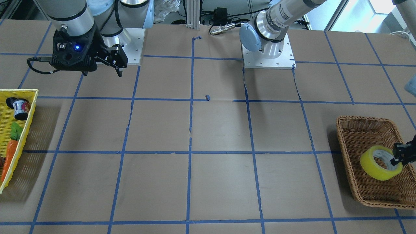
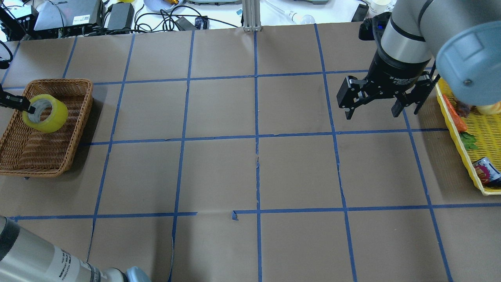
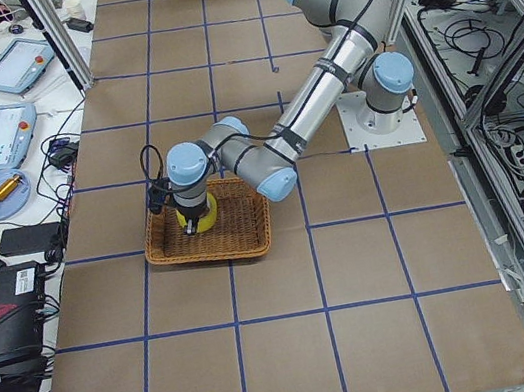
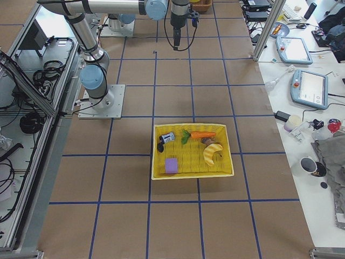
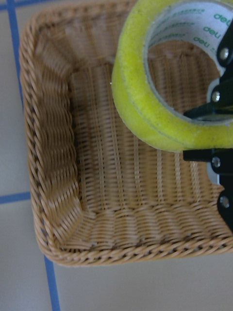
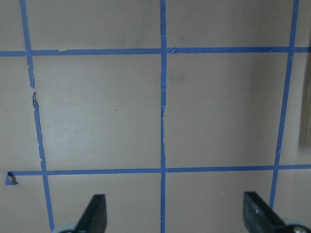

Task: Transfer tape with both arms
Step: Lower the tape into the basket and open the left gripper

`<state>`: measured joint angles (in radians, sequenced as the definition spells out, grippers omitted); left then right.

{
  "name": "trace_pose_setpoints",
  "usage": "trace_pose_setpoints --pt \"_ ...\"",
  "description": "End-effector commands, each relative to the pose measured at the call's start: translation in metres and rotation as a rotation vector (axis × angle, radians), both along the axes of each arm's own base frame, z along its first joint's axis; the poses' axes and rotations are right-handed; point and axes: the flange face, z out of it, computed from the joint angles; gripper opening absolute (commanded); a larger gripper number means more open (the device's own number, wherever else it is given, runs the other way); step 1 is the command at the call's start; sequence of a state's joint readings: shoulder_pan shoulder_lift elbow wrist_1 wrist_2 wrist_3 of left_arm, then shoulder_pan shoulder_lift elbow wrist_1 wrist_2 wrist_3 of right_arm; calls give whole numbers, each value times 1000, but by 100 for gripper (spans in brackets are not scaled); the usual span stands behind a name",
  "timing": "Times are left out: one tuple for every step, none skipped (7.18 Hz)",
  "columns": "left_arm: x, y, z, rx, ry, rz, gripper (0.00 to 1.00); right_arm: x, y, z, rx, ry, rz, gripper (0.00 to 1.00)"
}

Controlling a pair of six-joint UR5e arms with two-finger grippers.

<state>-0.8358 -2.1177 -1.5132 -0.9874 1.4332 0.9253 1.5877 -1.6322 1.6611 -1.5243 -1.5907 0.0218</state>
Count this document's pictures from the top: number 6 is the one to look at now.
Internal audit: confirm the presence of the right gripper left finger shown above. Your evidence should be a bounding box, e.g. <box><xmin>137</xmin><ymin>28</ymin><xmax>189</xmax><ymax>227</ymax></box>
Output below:
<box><xmin>74</xmin><ymin>194</ymin><xmax>107</xmax><ymax>233</ymax></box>

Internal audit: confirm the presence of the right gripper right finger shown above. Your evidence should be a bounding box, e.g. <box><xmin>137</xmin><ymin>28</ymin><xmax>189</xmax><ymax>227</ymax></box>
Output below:
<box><xmin>242</xmin><ymin>192</ymin><xmax>291</xmax><ymax>233</ymax></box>

